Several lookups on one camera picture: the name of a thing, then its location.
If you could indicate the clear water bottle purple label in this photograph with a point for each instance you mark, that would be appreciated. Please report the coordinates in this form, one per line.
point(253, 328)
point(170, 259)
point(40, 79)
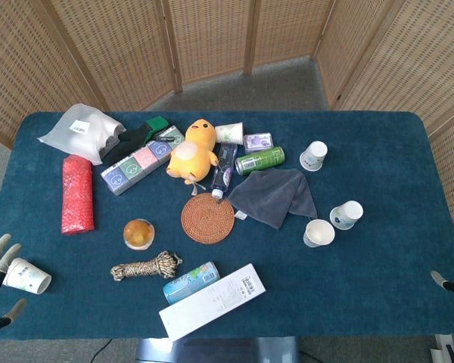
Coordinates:
point(224, 170)

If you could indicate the white paper cup plain inside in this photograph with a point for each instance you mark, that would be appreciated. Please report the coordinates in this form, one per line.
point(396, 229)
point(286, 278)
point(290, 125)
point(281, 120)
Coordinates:
point(318, 234)

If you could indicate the colourful tissue pack box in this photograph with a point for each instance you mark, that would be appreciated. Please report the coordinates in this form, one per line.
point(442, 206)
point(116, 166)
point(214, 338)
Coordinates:
point(140, 162)

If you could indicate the purple tissue pack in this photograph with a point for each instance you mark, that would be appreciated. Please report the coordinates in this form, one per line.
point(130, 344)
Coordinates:
point(259, 141)

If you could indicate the woven bamboo folding screen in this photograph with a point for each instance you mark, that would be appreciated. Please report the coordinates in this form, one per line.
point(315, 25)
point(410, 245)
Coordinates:
point(212, 38)

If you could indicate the orange fruit jelly cup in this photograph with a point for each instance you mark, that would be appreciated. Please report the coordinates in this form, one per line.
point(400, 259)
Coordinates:
point(138, 234)

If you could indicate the white frosted plastic bag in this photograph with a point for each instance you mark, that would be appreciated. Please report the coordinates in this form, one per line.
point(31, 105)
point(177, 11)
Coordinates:
point(77, 132)

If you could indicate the yellow plush duck toy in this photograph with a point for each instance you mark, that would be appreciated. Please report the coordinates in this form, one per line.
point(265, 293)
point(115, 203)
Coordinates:
point(193, 155)

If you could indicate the grey robot base body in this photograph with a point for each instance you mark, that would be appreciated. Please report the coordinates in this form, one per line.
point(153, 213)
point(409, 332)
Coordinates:
point(215, 351)

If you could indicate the blue carpet table cover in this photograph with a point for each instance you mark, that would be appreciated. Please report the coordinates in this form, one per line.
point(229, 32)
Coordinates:
point(344, 287)

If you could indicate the red bubble wrap roll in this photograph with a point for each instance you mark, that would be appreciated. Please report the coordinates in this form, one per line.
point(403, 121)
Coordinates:
point(77, 194)

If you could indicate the white paper cup green print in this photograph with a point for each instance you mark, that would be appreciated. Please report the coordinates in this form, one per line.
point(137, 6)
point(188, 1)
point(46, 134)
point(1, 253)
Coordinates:
point(229, 133)

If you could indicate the round woven rattan coaster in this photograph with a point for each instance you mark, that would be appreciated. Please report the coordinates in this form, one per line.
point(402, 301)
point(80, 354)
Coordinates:
point(208, 218)

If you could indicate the black glove green cuff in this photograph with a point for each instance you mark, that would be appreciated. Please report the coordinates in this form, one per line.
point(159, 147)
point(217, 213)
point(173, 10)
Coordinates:
point(130, 141)

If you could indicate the light blue drink can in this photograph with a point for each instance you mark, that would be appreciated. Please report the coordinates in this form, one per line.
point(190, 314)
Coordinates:
point(189, 283)

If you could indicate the grey microfibre cloth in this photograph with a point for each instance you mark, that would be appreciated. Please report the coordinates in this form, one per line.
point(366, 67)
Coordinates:
point(274, 196)

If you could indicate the green drink can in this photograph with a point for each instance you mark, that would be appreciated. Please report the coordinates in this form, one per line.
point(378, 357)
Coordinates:
point(259, 160)

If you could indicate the long white cardboard box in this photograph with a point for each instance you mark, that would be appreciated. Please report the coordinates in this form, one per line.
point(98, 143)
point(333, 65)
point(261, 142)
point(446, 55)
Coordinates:
point(212, 302)

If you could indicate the white paper cup blue print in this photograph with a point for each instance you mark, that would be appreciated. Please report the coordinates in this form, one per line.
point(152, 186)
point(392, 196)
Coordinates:
point(346, 215)
point(313, 157)
point(24, 275)

